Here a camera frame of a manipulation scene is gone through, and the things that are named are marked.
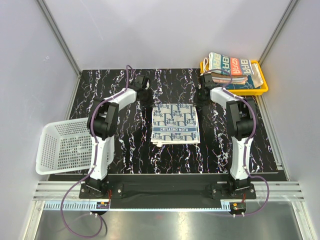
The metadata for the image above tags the striped rabbit text towel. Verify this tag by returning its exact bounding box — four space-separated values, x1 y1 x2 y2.
208 52 254 77

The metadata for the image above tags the pink white rabbit towel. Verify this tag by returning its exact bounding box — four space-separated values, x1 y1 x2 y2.
214 77 248 85

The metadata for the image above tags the blue white patterned towel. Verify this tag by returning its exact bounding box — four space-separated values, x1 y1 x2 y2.
151 103 200 147

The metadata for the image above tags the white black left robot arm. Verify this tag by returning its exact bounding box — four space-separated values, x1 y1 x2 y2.
87 74 153 198

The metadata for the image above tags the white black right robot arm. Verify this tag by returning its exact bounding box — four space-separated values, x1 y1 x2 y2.
193 73 258 199

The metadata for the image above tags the yellow plastic tray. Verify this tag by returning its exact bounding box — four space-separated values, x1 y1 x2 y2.
199 59 269 97

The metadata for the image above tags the white plastic laundry basket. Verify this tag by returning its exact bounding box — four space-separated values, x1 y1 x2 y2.
35 117 115 180

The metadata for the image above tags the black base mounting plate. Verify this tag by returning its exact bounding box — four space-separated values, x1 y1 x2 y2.
79 173 257 200

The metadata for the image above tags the left orange connector box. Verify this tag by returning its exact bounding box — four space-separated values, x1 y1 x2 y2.
96 201 110 210

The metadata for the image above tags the orange connector box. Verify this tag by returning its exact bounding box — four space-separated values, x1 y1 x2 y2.
96 201 110 210
230 202 247 214

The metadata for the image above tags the right orange connector box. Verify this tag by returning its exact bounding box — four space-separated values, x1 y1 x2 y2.
230 202 247 214

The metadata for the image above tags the aluminium frame rail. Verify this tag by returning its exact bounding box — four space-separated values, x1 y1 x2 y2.
33 181 304 202

